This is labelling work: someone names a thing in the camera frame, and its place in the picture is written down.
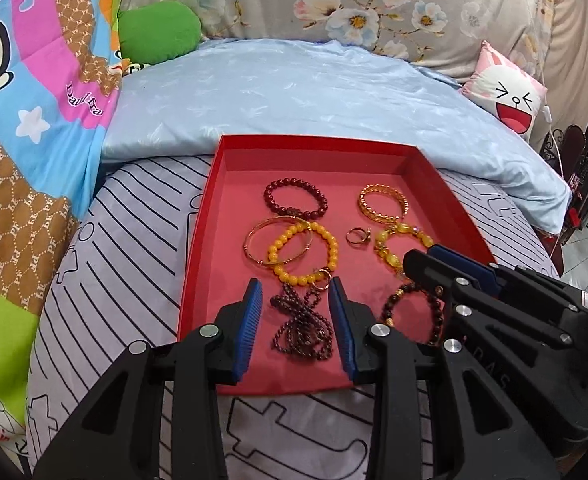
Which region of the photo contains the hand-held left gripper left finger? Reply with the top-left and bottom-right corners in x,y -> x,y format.
31,278 -> 265,480

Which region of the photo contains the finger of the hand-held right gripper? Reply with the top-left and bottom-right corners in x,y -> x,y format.
402,249 -> 577,356
430,244 -> 588,313

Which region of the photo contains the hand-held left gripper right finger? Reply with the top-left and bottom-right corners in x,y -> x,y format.
327,277 -> 562,480

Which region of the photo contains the yellow charm bracelet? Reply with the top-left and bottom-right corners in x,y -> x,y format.
373,222 -> 435,278

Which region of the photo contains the dark bead necklace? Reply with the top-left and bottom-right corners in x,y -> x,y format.
270,282 -> 335,362

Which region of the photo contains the dark bracelet with gold beads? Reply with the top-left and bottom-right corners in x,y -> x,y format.
380,281 -> 447,346

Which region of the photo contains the gold ring with brown stone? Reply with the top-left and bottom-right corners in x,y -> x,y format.
345,226 -> 375,249

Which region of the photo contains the red cardboard box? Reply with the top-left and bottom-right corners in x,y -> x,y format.
176,133 -> 497,398

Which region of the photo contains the yellow bead bracelet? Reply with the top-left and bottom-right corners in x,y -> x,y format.
266,222 -> 339,286

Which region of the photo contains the thin gold bangle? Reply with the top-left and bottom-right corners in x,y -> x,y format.
244,215 -> 313,267

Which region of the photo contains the dark wooden furniture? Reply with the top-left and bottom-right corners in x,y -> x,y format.
548,125 -> 587,196

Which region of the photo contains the pink rabbit cushion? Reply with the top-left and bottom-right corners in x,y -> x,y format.
461,40 -> 548,143

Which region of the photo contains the light blue blanket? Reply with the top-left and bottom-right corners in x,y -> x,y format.
99,37 -> 572,236

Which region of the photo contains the beige cloth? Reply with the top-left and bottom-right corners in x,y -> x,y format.
528,0 -> 588,153

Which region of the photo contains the cartoon monkey blanket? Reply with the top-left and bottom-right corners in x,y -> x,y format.
0,0 -> 140,426

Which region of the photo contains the green pillow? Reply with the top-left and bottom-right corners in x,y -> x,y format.
115,1 -> 202,66

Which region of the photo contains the wide gold bracelet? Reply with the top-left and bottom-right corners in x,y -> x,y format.
358,184 -> 409,220

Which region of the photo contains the dark red bead bracelet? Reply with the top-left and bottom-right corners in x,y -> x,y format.
264,177 -> 325,221

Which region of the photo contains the white cable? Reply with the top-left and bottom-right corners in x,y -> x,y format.
521,0 -> 567,181

